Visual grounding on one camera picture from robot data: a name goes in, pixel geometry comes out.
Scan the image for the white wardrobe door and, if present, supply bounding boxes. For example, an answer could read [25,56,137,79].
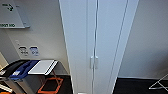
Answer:
[59,0,98,94]
[93,0,129,94]

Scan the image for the white door handle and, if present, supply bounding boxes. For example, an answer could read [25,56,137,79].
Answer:
[94,56,99,70]
[90,56,95,70]

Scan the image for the white bin lid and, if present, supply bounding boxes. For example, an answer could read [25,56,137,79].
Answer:
[27,59,58,76]

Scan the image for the blue waste bin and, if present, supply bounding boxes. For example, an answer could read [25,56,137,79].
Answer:
[9,59,40,82]

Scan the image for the white first aid cabinet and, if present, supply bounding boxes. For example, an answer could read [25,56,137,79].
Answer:
[0,0,31,29]

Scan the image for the black waste bin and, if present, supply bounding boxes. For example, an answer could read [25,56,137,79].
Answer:
[0,59,31,94]

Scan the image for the white wire clothes rack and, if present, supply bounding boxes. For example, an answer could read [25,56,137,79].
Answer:
[148,73,168,91]

